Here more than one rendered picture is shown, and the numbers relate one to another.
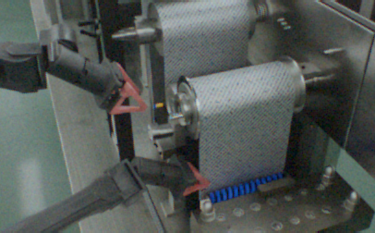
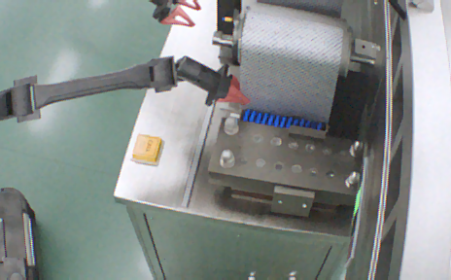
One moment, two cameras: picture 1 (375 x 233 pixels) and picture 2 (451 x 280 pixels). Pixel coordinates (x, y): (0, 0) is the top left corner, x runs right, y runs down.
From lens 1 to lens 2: 0.73 m
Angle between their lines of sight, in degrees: 31
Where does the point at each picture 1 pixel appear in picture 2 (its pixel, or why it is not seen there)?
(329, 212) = (330, 178)
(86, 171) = (185, 35)
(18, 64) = not seen: outside the picture
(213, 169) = (254, 92)
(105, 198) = (136, 82)
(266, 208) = (283, 148)
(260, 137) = (302, 86)
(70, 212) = (105, 84)
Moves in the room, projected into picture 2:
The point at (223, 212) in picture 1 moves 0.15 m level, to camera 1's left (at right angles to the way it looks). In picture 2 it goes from (246, 131) to (195, 106)
